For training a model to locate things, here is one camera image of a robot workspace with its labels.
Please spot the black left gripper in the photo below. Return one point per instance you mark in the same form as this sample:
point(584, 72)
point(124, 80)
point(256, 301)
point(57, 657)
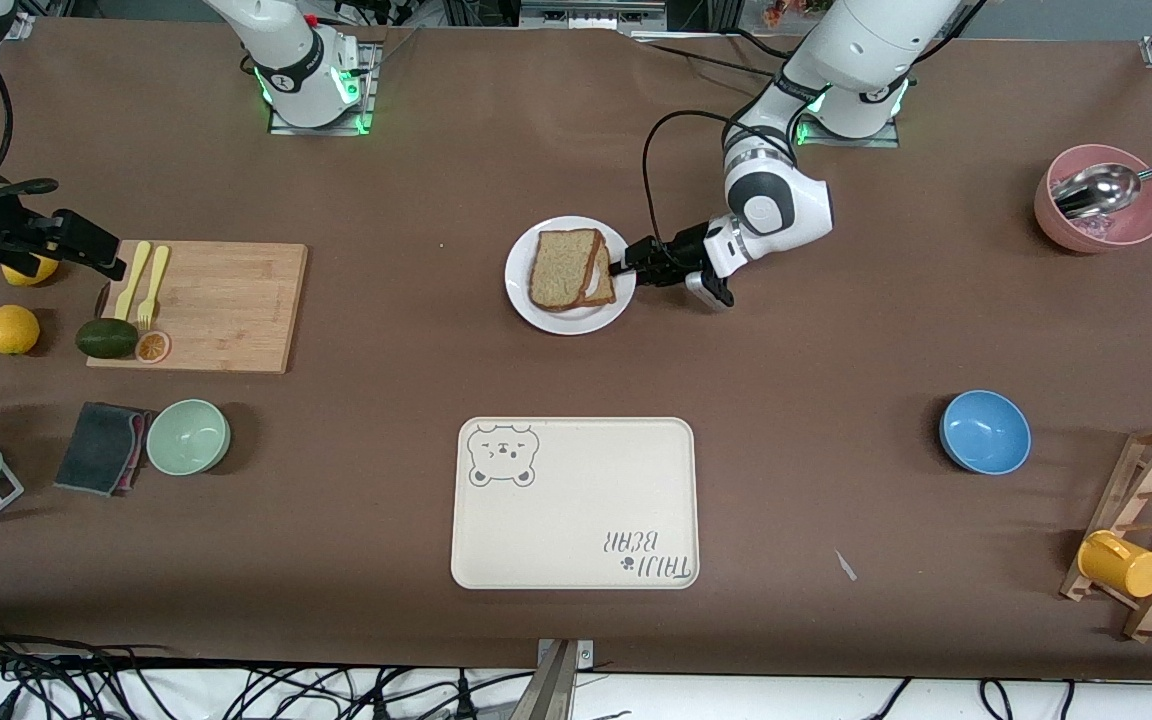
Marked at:
point(680, 255)

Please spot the plain brown bread slice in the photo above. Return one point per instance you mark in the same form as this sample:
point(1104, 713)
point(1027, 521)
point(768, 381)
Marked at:
point(564, 268)

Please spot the white round plate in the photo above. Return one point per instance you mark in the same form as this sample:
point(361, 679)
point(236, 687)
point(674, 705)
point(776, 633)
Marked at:
point(526, 310)

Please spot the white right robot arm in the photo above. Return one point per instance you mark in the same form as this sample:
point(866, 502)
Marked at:
point(286, 60)

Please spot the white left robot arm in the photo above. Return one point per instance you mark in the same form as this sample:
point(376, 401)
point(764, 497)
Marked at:
point(786, 205)

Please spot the yellow plastic knife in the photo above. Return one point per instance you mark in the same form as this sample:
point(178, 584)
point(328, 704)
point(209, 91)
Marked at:
point(134, 275)

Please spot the yellow lemon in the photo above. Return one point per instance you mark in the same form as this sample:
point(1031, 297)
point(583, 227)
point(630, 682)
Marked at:
point(28, 272)
point(12, 330)

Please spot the yellow plastic fork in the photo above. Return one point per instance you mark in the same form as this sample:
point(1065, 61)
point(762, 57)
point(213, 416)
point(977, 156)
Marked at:
point(154, 285)

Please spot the dark green avocado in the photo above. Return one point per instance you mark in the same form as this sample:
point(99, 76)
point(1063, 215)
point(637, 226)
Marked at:
point(106, 338)

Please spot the yellow lemon lower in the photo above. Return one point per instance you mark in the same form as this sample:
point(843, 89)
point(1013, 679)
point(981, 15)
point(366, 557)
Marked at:
point(12, 330)

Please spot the orange slice toy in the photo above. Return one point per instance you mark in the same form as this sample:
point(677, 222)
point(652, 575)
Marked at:
point(152, 347)

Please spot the wooden cutting board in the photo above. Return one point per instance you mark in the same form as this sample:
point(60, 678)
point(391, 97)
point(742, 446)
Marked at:
point(226, 300)

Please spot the folded grey cloth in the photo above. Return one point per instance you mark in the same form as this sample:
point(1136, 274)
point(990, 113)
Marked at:
point(98, 448)

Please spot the pale green bowl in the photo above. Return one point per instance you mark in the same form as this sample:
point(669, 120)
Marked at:
point(188, 437)

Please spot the cream bear print tray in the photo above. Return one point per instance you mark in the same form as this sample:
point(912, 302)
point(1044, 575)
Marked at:
point(576, 510)

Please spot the colourful plastic items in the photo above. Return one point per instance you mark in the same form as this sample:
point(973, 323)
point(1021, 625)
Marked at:
point(791, 10)

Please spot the small white tape scrap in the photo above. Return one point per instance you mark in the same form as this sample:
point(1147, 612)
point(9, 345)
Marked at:
point(845, 565)

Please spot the blue bowl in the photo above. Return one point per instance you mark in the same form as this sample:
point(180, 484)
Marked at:
point(984, 432)

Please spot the metal scoop spoon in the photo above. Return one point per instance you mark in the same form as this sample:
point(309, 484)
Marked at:
point(1096, 190)

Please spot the pink bowl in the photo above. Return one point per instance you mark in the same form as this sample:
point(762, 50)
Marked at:
point(1151, 215)

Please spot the yellow mug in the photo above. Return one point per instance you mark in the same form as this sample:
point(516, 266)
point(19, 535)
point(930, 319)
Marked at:
point(1121, 565)

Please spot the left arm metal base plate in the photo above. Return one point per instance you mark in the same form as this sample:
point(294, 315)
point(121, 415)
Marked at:
point(851, 142)

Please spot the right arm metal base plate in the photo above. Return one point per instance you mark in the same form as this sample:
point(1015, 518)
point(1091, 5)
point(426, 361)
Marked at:
point(368, 90)

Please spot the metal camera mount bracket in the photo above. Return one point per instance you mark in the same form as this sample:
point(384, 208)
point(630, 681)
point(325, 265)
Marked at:
point(558, 690)

